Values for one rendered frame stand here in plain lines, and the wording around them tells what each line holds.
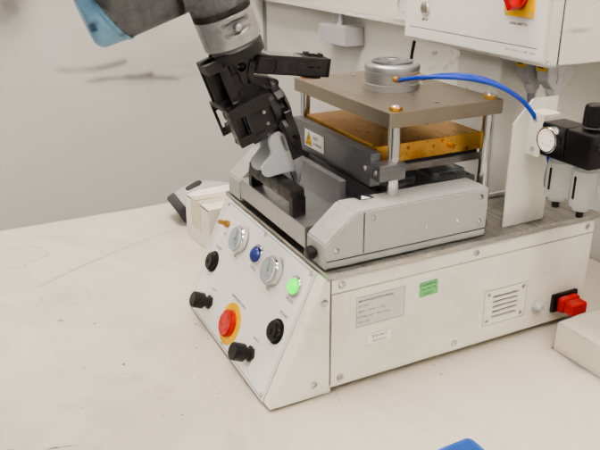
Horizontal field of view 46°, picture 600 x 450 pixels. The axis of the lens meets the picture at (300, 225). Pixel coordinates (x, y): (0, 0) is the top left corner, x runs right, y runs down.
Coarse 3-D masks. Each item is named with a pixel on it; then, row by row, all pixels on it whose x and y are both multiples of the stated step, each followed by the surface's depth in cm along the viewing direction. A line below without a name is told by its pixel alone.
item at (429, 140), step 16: (320, 112) 110; (336, 112) 110; (336, 128) 102; (352, 128) 102; (368, 128) 101; (384, 128) 101; (416, 128) 101; (432, 128) 101; (448, 128) 101; (464, 128) 101; (368, 144) 95; (384, 144) 94; (400, 144) 94; (416, 144) 95; (432, 144) 96; (448, 144) 97; (464, 144) 99; (384, 160) 94; (400, 160) 95; (416, 160) 97; (432, 160) 97; (448, 160) 99; (464, 160) 100
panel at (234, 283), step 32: (224, 224) 111; (256, 224) 105; (224, 256) 111; (288, 256) 95; (224, 288) 108; (256, 288) 100; (256, 320) 98; (288, 320) 92; (256, 352) 96; (256, 384) 94
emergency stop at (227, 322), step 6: (222, 312) 105; (228, 312) 103; (234, 312) 103; (222, 318) 104; (228, 318) 103; (234, 318) 102; (222, 324) 104; (228, 324) 102; (234, 324) 102; (222, 330) 103; (228, 330) 102; (222, 336) 103; (228, 336) 103
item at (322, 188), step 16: (304, 160) 104; (288, 176) 110; (304, 176) 105; (320, 176) 100; (336, 176) 97; (256, 192) 104; (272, 192) 103; (304, 192) 103; (320, 192) 101; (336, 192) 97; (256, 208) 105; (272, 208) 99; (288, 208) 97; (320, 208) 97; (288, 224) 95; (304, 224) 92; (304, 240) 92
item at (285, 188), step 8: (248, 168) 105; (256, 176) 103; (264, 176) 100; (272, 176) 98; (280, 176) 97; (256, 184) 105; (264, 184) 101; (272, 184) 98; (280, 184) 95; (288, 184) 94; (296, 184) 94; (280, 192) 96; (288, 192) 93; (296, 192) 93; (288, 200) 94; (296, 200) 93; (304, 200) 94; (296, 208) 94; (304, 208) 94; (296, 216) 94
